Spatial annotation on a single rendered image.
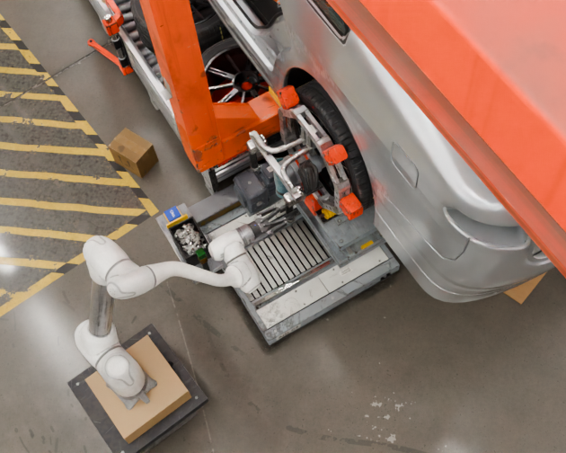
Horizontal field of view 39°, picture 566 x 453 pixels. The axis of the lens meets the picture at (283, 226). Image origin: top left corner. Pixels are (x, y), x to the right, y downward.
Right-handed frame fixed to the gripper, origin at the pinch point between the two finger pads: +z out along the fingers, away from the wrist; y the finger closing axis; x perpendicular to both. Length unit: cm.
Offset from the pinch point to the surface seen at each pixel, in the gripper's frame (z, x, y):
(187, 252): -47, -28, -22
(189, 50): -10, 59, -60
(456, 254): 33, 44, 74
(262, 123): 19, -16, -60
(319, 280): 10, -75, 8
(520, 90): -45, 268, 138
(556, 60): -41, 268, 138
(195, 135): -17, 2, -60
